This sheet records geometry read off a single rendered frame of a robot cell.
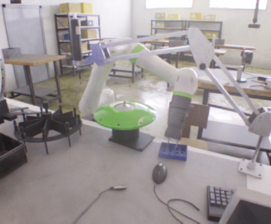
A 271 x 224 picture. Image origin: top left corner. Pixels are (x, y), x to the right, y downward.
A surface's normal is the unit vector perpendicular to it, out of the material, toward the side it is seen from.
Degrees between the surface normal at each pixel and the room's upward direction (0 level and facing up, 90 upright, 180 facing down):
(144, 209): 0
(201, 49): 90
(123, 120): 23
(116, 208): 0
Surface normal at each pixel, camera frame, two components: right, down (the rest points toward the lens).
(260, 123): -0.26, 0.40
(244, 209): -0.74, 0.52
